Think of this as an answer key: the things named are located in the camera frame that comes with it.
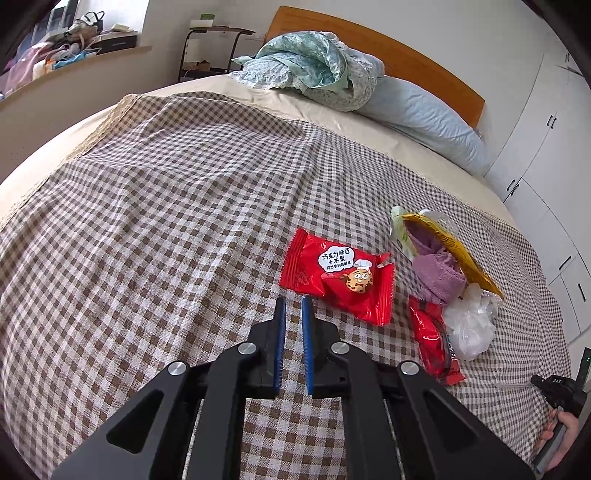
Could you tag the wooden headboard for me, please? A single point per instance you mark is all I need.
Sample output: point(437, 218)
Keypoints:
point(400, 60)

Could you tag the right hand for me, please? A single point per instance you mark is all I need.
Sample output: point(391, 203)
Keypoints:
point(570, 423)

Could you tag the white wardrobe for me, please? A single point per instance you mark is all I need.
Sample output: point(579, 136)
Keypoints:
point(543, 177)

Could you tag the small white plastic bag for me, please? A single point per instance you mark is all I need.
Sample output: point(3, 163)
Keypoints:
point(470, 321)

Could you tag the black side table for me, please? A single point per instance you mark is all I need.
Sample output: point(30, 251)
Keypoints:
point(208, 51)

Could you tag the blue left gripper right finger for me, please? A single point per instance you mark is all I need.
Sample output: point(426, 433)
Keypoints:
point(308, 328)

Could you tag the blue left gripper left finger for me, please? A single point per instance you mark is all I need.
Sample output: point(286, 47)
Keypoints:
point(279, 334)

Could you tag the light blue pillow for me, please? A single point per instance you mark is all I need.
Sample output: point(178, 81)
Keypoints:
point(415, 112)

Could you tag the checkered bed cover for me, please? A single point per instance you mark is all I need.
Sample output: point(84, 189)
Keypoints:
point(164, 238)

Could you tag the cluttered window sill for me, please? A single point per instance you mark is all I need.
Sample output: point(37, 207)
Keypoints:
point(71, 32)

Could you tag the red cookie packet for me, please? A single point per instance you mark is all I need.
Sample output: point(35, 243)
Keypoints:
point(347, 278)

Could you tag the red crumpled wrapper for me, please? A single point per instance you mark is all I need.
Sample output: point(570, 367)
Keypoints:
point(436, 350)

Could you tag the green floral blanket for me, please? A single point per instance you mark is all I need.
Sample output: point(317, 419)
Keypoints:
point(318, 65)

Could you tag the yellow snack bag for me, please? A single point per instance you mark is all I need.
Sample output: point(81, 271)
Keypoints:
point(473, 272)

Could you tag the beige bed sheet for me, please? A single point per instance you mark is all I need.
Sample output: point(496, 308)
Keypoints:
point(474, 191)

